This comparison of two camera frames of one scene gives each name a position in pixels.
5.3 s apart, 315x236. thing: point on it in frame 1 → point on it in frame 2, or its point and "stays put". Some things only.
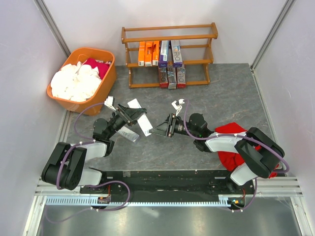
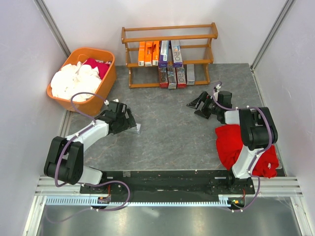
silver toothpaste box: x=143 y=122 → x=190 y=74
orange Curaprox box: x=155 y=53 stays put
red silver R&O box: x=181 y=77 stays put
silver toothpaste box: x=129 y=134 → x=136 y=129
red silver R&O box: x=163 y=72 stays put
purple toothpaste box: x=163 y=62 stays put
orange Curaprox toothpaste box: x=141 y=56 stays put
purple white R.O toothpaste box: x=176 y=54 stays put
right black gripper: x=166 y=128 → x=195 y=103
